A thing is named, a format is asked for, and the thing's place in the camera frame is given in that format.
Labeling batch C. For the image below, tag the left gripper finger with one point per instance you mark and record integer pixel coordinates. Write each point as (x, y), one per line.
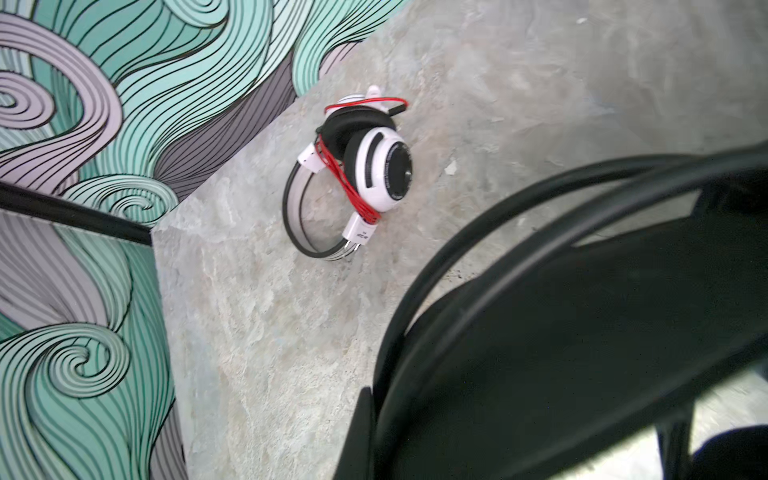
(357, 457)

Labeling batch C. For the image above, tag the white headphones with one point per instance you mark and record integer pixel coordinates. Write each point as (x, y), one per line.
(359, 144)

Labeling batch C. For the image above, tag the black blue headphones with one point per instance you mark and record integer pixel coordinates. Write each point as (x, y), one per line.
(572, 314)

